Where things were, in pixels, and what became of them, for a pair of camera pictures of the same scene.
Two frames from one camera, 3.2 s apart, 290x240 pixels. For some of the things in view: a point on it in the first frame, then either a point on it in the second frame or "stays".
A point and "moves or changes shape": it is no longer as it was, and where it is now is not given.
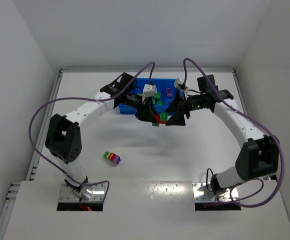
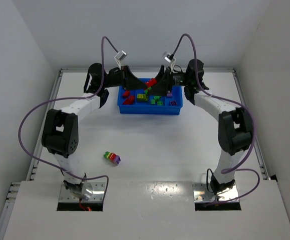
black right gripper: (183, 107) → (169, 78)
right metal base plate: (201, 194) stays
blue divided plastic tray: (167, 94) stays
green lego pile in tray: (157, 97) stays
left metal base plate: (98, 190) stays
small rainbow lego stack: (112, 158) stays
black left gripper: (141, 108) → (125, 77)
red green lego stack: (160, 119) moves or changes shape
